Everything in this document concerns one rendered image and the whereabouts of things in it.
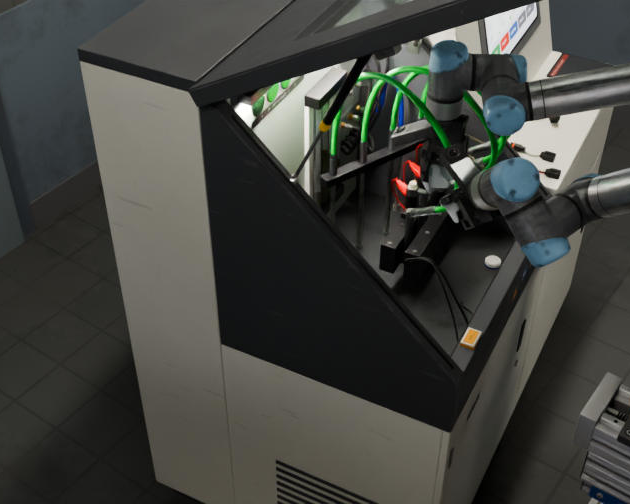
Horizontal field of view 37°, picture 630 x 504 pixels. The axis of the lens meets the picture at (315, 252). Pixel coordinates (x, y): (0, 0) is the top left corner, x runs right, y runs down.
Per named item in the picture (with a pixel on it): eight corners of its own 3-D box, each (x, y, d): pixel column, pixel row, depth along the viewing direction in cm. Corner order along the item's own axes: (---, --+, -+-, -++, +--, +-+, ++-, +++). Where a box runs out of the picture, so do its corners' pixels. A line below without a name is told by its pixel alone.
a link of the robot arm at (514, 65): (526, 109, 187) (470, 108, 187) (520, 80, 195) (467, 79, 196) (531, 74, 182) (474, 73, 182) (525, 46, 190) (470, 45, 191)
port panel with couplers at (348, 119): (347, 149, 238) (350, 38, 218) (335, 145, 239) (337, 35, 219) (369, 124, 247) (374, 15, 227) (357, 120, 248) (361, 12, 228)
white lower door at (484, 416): (431, 592, 248) (456, 428, 204) (423, 589, 249) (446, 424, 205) (509, 421, 292) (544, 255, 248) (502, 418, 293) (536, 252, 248)
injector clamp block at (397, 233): (415, 303, 227) (419, 256, 217) (377, 290, 231) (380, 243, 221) (464, 225, 250) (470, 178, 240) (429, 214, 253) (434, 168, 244)
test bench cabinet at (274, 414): (422, 620, 253) (449, 435, 202) (237, 533, 274) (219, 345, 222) (506, 435, 301) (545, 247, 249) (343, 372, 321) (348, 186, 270)
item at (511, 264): (457, 421, 205) (464, 371, 194) (438, 413, 206) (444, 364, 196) (541, 255, 247) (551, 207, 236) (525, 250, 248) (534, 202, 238)
